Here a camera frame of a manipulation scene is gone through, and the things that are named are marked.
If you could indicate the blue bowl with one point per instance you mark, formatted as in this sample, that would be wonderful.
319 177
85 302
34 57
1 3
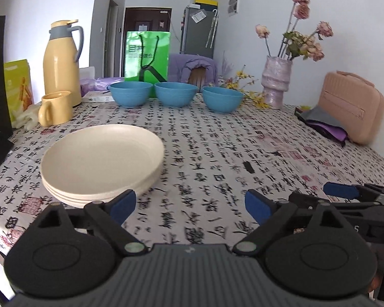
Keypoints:
131 95
222 99
176 95

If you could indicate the green paper bag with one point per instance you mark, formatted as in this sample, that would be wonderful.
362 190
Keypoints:
134 57

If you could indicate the white printed box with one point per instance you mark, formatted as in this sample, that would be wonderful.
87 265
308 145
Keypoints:
97 96

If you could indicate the yellow flower branch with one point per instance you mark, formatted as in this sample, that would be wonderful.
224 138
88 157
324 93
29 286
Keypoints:
240 81

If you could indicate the yellow thermos jug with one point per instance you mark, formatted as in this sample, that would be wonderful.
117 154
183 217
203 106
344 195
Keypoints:
60 70

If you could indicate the calligraphy printed tablecloth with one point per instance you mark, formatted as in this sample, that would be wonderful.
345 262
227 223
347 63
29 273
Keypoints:
211 153

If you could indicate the grey refrigerator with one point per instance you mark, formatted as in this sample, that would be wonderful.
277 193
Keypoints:
195 38

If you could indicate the pink textured vase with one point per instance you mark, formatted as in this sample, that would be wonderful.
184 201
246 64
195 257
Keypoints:
276 83

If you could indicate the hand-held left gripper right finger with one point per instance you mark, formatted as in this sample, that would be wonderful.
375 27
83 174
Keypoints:
257 207

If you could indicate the cream plate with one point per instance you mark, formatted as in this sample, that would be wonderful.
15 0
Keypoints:
75 203
70 197
99 156

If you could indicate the yellow green snack box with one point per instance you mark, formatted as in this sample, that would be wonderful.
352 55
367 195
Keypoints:
17 86

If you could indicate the purple plastic packet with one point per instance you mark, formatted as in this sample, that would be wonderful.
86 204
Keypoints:
99 83

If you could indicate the wooden interior door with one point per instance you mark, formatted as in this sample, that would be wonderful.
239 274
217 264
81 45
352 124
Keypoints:
112 38

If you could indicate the white plastic container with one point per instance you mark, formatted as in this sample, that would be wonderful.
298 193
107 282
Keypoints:
87 73

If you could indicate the grey wall panel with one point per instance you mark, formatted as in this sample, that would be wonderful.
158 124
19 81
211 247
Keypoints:
233 3

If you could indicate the pink ribbed case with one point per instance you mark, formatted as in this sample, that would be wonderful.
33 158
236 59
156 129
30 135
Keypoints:
348 108

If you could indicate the white paper sheet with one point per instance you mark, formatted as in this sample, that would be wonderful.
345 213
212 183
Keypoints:
199 17

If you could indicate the bunch of dried roses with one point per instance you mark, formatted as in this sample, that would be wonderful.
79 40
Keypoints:
302 43

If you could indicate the purple folded cloth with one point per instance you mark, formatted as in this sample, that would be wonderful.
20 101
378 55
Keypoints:
331 132

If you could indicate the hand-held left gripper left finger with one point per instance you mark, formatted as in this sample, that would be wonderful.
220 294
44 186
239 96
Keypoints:
123 207

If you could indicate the yellow mug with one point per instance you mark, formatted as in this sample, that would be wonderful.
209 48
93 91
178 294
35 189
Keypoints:
57 110

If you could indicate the purple garment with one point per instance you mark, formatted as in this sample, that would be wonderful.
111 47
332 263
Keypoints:
179 67

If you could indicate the cream rubber gloves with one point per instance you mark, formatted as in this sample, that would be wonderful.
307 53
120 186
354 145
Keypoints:
27 118

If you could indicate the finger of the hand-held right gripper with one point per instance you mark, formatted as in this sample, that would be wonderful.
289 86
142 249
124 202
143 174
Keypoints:
355 208
340 190

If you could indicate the hanging folded umbrella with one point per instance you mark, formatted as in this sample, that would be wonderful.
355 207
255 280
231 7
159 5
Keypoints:
212 28

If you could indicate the dark brown entrance door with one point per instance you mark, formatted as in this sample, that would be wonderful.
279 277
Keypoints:
147 19

